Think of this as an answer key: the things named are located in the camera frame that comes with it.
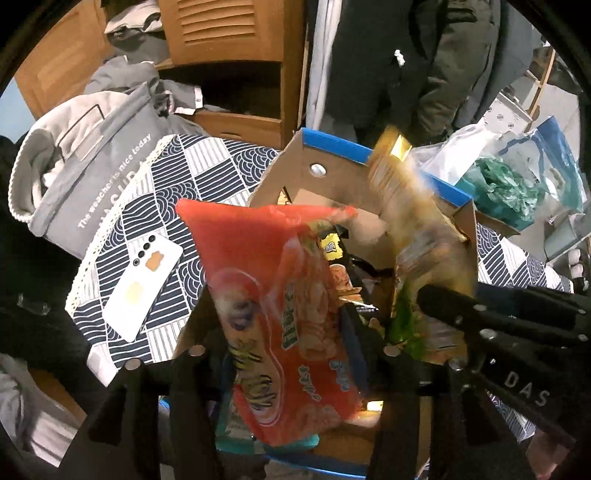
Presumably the black coat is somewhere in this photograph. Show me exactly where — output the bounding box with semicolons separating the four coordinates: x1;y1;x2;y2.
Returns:
332;0;444;144

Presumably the white smartphone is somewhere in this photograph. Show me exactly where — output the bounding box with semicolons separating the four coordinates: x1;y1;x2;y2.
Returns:
102;240;184;343

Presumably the grey tote bag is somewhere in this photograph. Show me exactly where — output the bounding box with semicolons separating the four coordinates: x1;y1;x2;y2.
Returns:
9;80;213;259

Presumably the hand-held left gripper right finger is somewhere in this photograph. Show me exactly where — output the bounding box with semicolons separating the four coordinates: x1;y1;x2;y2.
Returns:
342;305;536;480

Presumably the blue cardboard box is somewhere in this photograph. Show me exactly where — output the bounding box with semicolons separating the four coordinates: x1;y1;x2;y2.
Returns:
173;128;478;478

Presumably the olive coat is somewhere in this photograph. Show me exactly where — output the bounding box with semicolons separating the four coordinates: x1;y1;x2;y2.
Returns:
411;0;504;144

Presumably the grey shoe rack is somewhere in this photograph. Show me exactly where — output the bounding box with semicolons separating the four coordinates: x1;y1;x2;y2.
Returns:
545;212;591;280

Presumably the blue white patterned tablecloth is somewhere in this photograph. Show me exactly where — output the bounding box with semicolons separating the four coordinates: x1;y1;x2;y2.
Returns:
65;134;591;444

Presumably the white shirt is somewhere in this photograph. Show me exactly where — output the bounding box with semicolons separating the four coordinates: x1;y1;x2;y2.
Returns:
307;0;343;131

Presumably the black garment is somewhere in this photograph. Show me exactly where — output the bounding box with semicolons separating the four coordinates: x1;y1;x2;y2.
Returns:
0;136;100;398

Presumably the green snack bag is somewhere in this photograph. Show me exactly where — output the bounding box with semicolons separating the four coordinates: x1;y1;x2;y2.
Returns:
388;281;428;346

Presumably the gold snack packet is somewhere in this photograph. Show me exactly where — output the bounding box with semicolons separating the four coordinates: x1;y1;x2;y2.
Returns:
369;124;476;365

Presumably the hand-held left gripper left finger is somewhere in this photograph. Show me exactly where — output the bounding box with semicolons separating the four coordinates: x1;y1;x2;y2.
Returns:
60;323;227;480

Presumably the white cloth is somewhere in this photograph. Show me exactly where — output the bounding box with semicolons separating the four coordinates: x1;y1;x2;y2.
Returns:
0;353;88;464

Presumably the grey blue coat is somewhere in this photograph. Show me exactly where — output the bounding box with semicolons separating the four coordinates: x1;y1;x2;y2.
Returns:
462;0;541;125

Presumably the wooden wardrobe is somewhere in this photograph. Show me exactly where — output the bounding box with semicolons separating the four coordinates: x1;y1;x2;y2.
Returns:
14;0;308;148

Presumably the pile of grey clothes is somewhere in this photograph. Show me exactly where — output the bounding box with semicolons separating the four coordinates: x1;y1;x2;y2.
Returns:
83;0;232;116

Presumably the blue clear plastic bag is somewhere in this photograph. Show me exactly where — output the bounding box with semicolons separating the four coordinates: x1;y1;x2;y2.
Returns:
499;115;587;213

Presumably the red snack bag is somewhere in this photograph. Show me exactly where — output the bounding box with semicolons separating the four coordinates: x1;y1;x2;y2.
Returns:
176;199;370;448

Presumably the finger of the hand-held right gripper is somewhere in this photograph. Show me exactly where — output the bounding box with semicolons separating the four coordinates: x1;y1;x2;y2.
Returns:
418;284;591;344
475;284;591;321

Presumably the white plastic bag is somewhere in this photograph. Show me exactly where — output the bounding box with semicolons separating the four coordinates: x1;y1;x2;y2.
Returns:
422;120;522;185

